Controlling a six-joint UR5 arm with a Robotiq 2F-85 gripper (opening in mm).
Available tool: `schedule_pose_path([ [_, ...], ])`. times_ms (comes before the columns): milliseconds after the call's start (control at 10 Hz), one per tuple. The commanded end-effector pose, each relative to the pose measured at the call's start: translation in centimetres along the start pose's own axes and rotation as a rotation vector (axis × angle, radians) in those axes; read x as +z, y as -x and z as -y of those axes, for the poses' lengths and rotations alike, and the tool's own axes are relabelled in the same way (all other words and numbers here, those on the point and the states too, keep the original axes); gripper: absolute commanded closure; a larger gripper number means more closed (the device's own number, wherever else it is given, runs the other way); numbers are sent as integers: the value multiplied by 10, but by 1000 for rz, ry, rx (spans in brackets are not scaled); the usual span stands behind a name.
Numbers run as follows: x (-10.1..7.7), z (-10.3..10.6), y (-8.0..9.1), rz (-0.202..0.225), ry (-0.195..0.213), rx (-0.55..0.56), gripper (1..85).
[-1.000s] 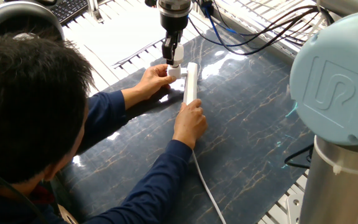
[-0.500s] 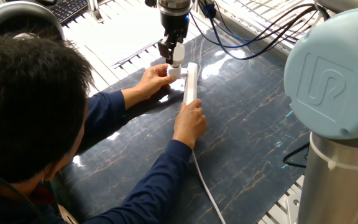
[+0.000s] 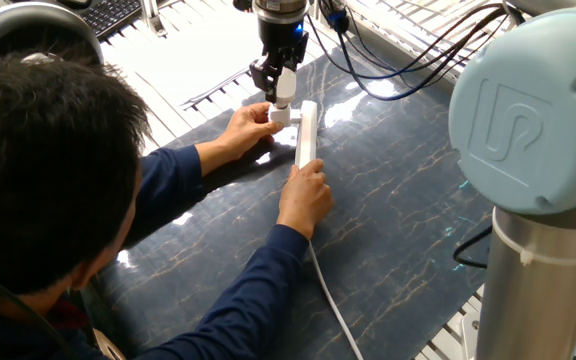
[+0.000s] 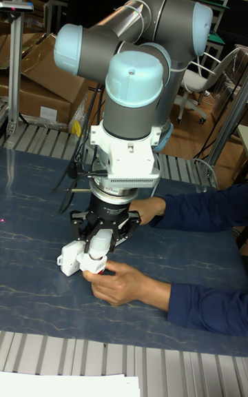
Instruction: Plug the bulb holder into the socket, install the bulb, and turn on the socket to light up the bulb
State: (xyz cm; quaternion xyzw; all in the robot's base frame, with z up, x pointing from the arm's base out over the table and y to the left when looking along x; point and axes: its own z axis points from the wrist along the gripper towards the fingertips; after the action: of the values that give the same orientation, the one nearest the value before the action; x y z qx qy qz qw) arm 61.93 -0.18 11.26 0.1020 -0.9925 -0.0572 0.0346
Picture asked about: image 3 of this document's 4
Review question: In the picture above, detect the white paper stack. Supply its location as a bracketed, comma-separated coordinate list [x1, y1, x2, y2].
[117, 9, 289, 109]

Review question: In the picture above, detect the aluminium corner bracket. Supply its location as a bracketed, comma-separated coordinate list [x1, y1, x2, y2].
[460, 310, 482, 360]

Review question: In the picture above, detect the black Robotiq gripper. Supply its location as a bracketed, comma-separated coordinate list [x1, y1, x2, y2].
[249, 18, 310, 105]

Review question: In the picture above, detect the dark blue marble mat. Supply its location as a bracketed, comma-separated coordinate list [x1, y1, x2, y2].
[95, 39, 494, 360]

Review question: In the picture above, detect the white power strip cable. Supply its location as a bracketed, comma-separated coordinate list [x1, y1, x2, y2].
[307, 240, 365, 360]

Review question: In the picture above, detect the black keyboard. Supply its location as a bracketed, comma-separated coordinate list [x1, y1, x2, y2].
[75, 0, 144, 41]

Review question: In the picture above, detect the white LED bulb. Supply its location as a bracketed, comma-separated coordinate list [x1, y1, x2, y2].
[274, 67, 298, 110]

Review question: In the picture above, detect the black ring-shaped device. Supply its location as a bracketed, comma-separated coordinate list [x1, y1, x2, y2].
[0, 2, 107, 74]

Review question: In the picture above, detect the person's left hand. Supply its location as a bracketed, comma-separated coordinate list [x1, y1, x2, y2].
[195, 102, 285, 177]

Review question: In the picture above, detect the right forearm blue sleeve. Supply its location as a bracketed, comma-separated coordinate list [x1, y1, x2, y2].
[135, 224, 311, 360]

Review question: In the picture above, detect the black cable loop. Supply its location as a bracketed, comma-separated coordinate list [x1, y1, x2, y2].
[452, 224, 494, 270]

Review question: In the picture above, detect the white power strip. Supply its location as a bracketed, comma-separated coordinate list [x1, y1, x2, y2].
[294, 100, 319, 170]

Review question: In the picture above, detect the aluminium post with bracket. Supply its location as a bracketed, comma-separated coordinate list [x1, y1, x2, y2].
[140, 0, 169, 39]

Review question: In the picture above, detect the thin black cable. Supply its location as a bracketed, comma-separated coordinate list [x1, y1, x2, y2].
[0, 252, 77, 360]

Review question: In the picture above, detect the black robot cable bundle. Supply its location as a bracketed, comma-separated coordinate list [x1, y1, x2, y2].
[307, 0, 527, 102]

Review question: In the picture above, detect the left forearm blue sleeve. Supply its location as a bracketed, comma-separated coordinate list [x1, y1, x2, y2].
[122, 144, 207, 250]

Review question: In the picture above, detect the person's right hand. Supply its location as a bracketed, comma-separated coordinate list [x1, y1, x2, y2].
[276, 158, 335, 241]

